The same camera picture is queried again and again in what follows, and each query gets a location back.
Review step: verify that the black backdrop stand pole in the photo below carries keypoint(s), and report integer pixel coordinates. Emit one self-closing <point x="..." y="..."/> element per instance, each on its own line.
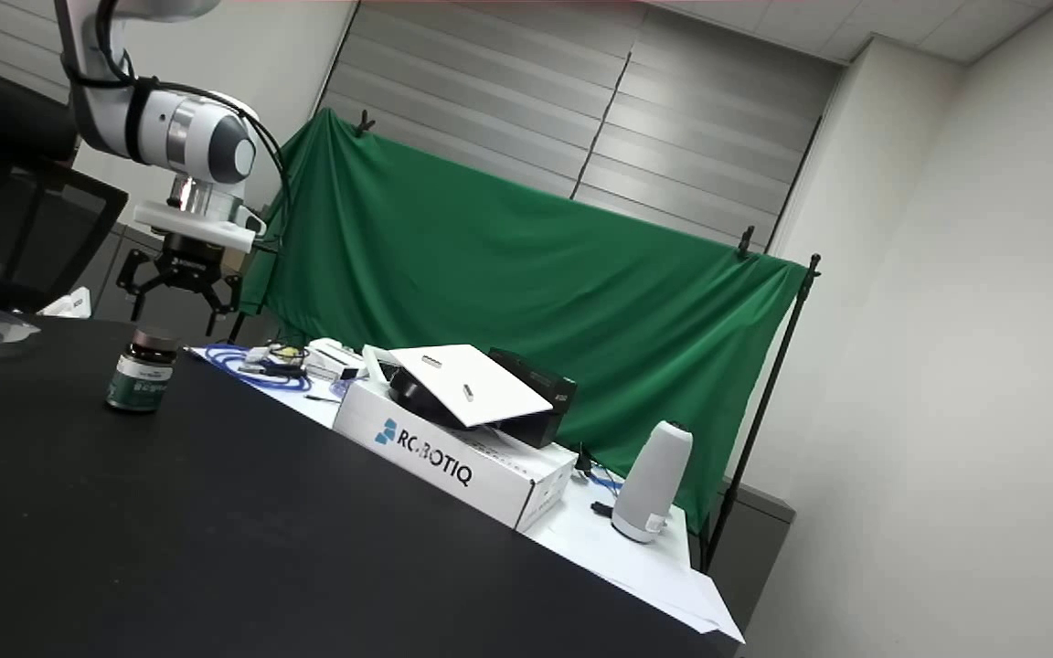
<point x="754" y="415"/>

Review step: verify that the dark green supplement bottle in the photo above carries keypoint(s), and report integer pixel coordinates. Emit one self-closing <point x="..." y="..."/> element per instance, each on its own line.
<point x="139" y="369"/>

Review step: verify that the white flat box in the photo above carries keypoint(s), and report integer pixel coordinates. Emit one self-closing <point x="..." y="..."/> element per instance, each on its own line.
<point x="332" y="358"/>

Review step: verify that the white Robotiq cardboard box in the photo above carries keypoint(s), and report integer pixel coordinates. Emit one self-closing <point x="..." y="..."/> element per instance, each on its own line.
<point x="454" y="452"/>

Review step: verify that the green backdrop cloth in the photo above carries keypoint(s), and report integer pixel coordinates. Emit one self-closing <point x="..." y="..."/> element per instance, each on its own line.
<point x="493" y="280"/>

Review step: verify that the black backdrop clamp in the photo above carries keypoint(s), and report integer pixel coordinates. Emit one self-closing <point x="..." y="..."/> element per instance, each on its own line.
<point x="364" y="117"/>
<point x="743" y="241"/>

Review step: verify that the grey window blinds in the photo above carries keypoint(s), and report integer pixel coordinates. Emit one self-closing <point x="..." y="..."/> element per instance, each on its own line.
<point x="623" y="112"/>

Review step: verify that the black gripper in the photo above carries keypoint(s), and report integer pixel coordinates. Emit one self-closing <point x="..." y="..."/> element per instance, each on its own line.
<point x="191" y="256"/>

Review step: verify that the dark grey low cabinet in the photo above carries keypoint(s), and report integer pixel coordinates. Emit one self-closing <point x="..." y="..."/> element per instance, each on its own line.
<point x="753" y="543"/>

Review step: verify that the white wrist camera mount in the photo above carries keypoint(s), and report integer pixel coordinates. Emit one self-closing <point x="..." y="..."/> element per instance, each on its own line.
<point x="191" y="223"/>

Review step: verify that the black office chair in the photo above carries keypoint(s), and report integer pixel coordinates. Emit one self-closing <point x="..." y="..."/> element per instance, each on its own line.
<point x="16" y="207"/>

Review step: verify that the black round device in box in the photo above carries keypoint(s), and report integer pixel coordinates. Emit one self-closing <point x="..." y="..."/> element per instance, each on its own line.
<point x="544" y="403"/>

